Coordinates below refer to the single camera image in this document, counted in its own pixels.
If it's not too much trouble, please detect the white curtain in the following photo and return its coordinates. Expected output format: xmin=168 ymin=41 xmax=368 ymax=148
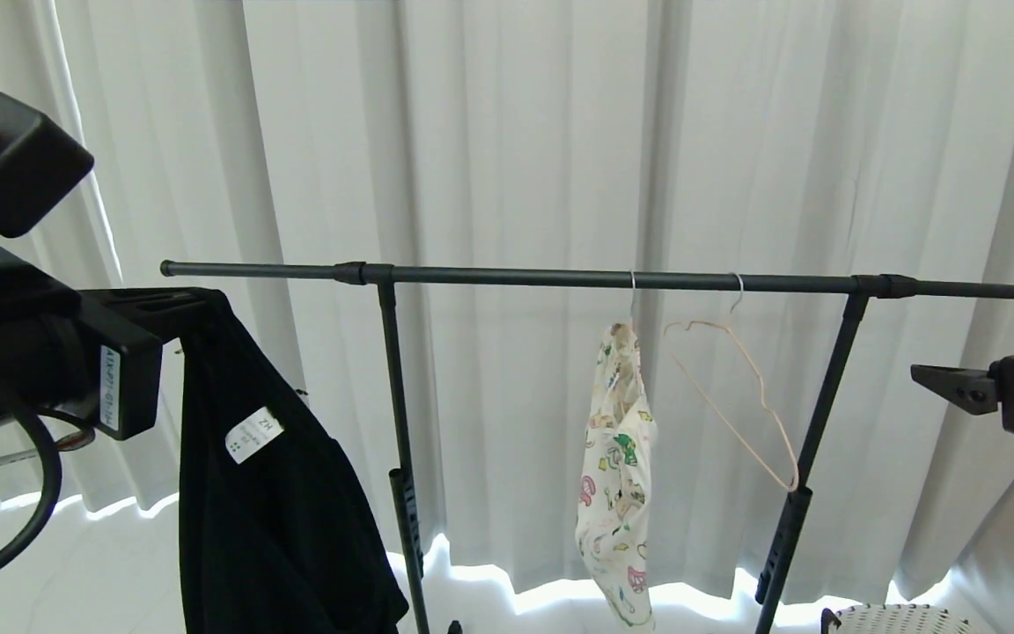
xmin=0 ymin=0 xmax=1014 ymax=613

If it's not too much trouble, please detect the cream printed garment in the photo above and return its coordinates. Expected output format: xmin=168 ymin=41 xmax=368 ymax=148
xmin=574 ymin=321 xmax=658 ymax=630

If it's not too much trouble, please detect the black garment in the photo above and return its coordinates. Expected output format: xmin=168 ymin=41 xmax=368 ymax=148
xmin=175 ymin=295 xmax=411 ymax=634

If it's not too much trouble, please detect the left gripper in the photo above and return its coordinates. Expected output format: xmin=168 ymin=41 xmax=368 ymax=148
xmin=0 ymin=262 xmax=165 ymax=441

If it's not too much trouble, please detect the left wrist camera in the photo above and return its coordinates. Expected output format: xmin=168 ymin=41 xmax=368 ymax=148
xmin=0 ymin=75 xmax=96 ymax=269

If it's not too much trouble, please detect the black clothes rack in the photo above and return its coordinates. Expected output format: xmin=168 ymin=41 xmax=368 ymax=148
xmin=159 ymin=260 xmax=1014 ymax=634

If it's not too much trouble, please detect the pink clothes hanger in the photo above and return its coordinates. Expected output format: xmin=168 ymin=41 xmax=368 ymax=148
xmin=617 ymin=271 xmax=650 ymax=424
xmin=663 ymin=273 xmax=801 ymax=494

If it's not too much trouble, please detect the white laundry basket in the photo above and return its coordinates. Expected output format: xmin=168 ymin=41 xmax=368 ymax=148
xmin=819 ymin=603 xmax=985 ymax=634

